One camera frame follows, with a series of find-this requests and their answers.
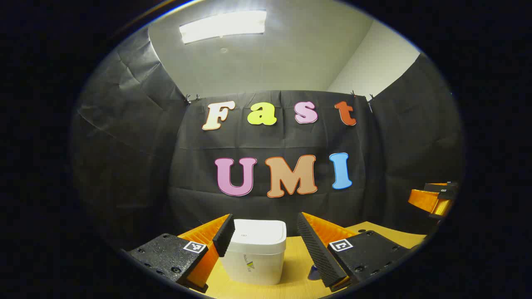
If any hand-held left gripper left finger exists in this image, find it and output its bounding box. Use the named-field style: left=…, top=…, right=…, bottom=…
left=125, top=213, right=236, bottom=294

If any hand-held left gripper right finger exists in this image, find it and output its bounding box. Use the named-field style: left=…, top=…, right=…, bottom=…
left=296, top=211, right=413, bottom=292

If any white desktop garbage bin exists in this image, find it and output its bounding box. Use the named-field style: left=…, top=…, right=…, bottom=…
left=219, top=219, right=287, bottom=286

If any wooden desktop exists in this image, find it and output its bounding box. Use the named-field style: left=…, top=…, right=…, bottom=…
left=203, top=221, right=428, bottom=299

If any black backdrop cloth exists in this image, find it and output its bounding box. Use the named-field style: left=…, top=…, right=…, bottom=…
left=71, top=27, right=464, bottom=250

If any ceiling light panel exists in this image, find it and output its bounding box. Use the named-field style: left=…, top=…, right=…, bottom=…
left=180, top=10, right=267, bottom=44

